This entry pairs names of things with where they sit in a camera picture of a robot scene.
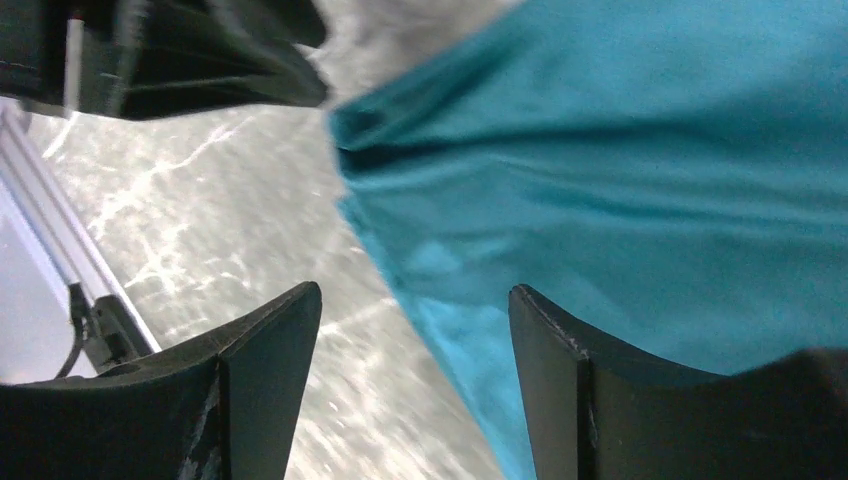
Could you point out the aluminium frame rail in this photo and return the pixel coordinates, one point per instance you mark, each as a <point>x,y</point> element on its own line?
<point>63,311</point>

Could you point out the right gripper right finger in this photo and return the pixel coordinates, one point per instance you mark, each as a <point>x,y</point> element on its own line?
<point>599,408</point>

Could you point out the teal cloth napkin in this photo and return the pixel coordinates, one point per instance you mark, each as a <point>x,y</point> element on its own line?
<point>671,172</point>

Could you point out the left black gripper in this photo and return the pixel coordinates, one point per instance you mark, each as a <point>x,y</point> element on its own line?
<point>144,60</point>

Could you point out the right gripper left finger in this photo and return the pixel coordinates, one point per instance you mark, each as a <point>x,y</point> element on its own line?
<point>222,405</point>

